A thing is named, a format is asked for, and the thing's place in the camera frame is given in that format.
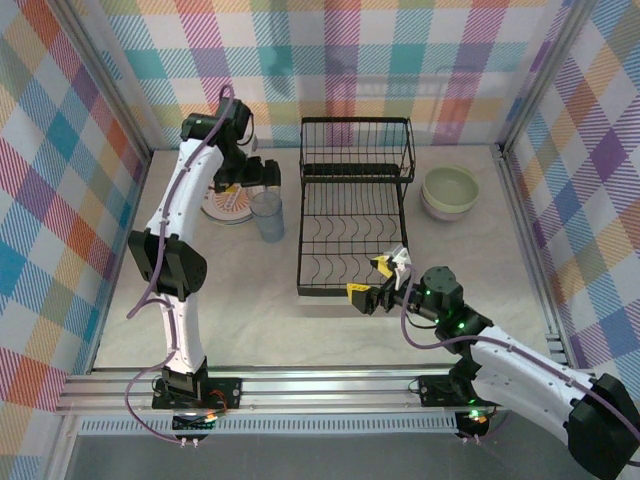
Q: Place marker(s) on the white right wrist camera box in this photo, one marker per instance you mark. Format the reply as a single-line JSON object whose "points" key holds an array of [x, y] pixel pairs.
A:
{"points": [[400, 265]]}

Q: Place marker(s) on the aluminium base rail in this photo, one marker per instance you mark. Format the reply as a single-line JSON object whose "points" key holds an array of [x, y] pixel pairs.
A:
{"points": [[325, 395]]}

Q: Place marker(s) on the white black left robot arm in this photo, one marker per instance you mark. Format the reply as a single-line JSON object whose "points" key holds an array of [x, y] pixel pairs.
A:
{"points": [[187, 190]]}

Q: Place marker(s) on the aluminium side rail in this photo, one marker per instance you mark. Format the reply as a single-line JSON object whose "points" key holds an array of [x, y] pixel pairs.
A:
{"points": [[138, 195], [520, 215]]}

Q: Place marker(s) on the butterfly pattern plate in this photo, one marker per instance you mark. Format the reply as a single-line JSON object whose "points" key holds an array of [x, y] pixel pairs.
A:
{"points": [[227, 207]]}

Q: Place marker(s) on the green ceramic bowl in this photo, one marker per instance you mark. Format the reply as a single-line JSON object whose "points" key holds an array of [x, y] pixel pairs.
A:
{"points": [[450, 187]]}

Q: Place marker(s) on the aluminium frame post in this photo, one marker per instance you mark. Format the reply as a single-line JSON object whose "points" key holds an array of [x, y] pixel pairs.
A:
{"points": [[62, 450], [112, 85], [542, 75]]}

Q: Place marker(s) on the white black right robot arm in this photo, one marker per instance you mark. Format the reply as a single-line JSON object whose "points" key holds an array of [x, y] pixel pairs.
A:
{"points": [[525, 370]]}

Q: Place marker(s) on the controller board with lights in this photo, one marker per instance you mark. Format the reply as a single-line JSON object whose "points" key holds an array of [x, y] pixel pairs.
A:
{"points": [[195, 424], [475, 420]]}

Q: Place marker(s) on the blue plastic cup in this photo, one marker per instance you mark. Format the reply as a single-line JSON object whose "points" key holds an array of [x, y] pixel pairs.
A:
{"points": [[270, 225]]}

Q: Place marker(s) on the purple ceramic bowl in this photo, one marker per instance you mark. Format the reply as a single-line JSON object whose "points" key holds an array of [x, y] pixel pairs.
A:
{"points": [[442, 215]]}

